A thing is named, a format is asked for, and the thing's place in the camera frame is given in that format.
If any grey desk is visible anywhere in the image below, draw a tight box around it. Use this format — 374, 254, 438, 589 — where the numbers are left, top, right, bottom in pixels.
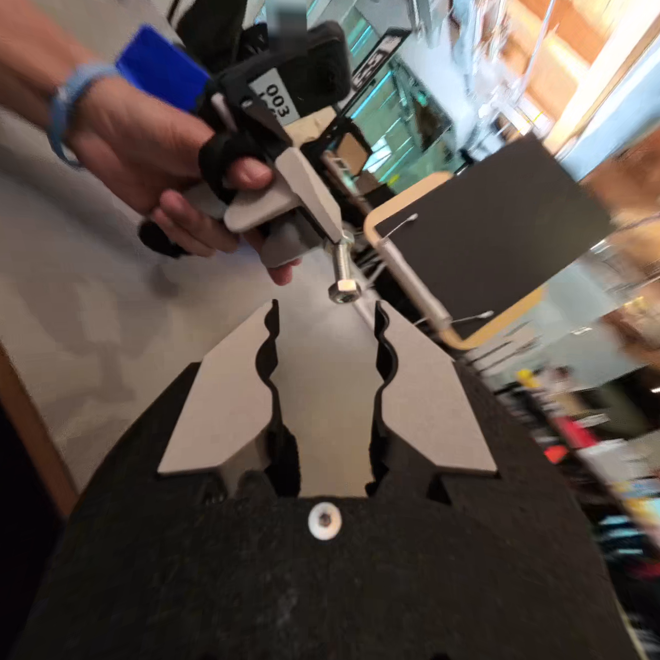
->
0, 0, 393, 519

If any person's left forearm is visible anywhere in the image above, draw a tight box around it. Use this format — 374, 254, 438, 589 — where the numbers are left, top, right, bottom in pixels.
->
0, 0, 119, 130

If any blue plastic bin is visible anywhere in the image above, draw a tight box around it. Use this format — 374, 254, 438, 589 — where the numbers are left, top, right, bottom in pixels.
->
116, 23, 212, 111

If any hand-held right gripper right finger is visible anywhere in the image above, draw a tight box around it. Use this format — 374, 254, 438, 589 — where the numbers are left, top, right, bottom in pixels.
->
365, 300, 499, 498

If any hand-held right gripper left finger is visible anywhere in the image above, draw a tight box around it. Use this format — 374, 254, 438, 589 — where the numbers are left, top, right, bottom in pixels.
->
156, 299, 301, 498

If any person's left hand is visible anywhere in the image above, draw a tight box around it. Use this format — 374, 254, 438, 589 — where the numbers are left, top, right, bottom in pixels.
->
67, 76, 303, 287

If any black-framed marker sign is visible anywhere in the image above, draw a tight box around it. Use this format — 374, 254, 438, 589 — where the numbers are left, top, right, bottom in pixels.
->
351, 28, 413, 89

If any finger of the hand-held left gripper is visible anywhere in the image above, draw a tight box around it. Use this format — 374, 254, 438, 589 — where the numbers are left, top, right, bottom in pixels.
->
260, 217, 326, 270
223, 146, 345, 245

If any silver metal tube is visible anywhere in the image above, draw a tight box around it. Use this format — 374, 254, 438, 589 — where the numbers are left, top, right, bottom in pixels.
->
381, 238, 453, 332

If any steel hex bolt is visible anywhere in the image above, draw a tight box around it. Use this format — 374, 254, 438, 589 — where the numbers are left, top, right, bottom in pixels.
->
325, 233, 358, 290

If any black panel with wooden edge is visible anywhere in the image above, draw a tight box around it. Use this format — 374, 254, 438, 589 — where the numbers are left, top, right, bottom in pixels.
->
363, 134, 614, 351

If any steel hex nut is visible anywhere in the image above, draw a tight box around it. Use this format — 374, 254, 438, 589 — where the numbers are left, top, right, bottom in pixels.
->
328, 279, 362, 305

